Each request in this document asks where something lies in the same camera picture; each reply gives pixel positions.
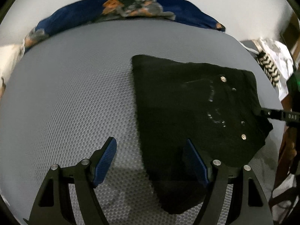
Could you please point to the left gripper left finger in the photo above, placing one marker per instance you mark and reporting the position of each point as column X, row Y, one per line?
column 53, row 205

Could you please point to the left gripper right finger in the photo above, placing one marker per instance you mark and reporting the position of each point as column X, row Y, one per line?
column 248, row 204

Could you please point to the black pants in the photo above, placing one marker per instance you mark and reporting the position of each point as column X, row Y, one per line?
column 188, row 115

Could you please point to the person's right hand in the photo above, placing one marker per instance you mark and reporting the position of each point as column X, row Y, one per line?
column 287, row 150

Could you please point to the black white striped cloth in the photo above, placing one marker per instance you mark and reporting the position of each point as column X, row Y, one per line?
column 269, row 67

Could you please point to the white patterned cloth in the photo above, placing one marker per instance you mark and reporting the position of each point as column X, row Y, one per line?
column 279, row 54

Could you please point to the brown wooden furniture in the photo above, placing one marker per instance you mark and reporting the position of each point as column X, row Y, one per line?
column 290, row 36

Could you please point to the grey mesh mattress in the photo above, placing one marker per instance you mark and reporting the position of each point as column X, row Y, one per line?
column 71, row 92

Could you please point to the white floral pillow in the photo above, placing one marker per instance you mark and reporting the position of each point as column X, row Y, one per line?
column 10, row 55

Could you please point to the blue floral blanket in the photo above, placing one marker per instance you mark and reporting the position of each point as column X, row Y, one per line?
column 92, row 11

